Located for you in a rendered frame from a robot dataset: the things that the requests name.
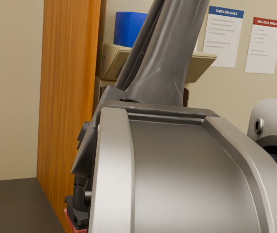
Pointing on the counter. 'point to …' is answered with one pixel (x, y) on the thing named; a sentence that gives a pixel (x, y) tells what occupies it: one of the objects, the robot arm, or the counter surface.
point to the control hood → (109, 71)
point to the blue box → (127, 27)
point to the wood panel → (64, 93)
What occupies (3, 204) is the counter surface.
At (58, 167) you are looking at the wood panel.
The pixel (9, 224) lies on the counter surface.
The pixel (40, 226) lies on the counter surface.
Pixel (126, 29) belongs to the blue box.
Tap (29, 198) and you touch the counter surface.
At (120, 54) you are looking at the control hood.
